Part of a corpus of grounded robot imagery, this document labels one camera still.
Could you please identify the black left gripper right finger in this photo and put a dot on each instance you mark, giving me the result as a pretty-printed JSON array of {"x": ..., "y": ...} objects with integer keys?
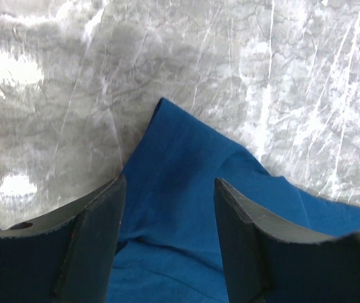
[{"x": 267, "y": 258}]

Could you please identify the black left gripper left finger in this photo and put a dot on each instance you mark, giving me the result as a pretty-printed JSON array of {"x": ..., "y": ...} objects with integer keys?
[{"x": 67, "y": 254}]

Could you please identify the blue Mickey Mouse t-shirt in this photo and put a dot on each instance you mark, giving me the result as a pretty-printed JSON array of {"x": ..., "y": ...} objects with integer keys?
[{"x": 168, "y": 248}]

